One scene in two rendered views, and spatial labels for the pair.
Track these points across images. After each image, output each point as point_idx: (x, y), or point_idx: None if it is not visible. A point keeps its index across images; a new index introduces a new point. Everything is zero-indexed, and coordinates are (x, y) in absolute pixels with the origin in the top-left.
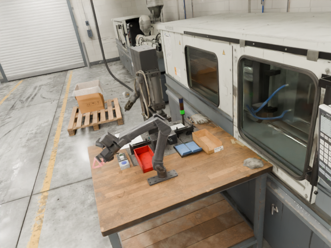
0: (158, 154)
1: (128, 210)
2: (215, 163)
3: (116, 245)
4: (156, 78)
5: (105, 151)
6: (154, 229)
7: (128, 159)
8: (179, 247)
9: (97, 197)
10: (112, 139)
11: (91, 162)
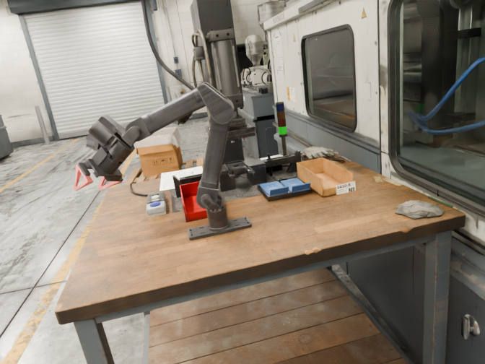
0: (208, 170)
1: (128, 277)
2: (335, 210)
3: (94, 354)
4: (226, 45)
5: (100, 154)
6: (214, 356)
7: (169, 203)
8: None
9: (81, 255)
10: (113, 129)
11: (103, 206)
